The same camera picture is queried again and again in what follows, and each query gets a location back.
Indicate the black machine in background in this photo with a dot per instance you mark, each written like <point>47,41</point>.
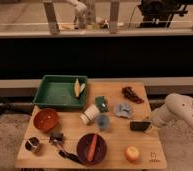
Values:
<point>160,13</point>

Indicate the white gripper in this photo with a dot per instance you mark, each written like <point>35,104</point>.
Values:
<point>149,124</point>

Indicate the small metal cup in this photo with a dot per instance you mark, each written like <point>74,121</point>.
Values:
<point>32,144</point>

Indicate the red-orange bowl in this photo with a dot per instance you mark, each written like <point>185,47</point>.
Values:
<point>46,120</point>

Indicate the green sponge block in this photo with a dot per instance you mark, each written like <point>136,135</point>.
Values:
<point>101,104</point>

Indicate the orange carrot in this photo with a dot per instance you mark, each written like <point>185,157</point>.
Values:
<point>92,148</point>

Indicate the green plastic tray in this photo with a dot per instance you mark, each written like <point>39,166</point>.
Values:
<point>57,91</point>

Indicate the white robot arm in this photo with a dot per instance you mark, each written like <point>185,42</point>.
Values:
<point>175,105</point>

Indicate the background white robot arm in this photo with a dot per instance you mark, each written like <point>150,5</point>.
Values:
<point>80,13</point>

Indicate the white cup lying sideways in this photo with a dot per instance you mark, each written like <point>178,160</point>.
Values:
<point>90,114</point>

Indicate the crumpled blue cloth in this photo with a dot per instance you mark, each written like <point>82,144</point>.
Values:
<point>123,110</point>

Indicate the small blue cup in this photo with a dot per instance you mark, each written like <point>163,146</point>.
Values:
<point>103,122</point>

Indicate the black handled utensil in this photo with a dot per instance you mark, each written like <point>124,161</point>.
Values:
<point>70,156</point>

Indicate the orange yellow apple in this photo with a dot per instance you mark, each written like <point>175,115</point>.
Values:
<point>132,154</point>

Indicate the small grey toy object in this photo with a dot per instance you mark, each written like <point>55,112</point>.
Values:
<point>56,137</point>

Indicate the black eraser block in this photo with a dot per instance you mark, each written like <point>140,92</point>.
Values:
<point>138,125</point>

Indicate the dark red grape bunch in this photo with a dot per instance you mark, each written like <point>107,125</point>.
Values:
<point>130,94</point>

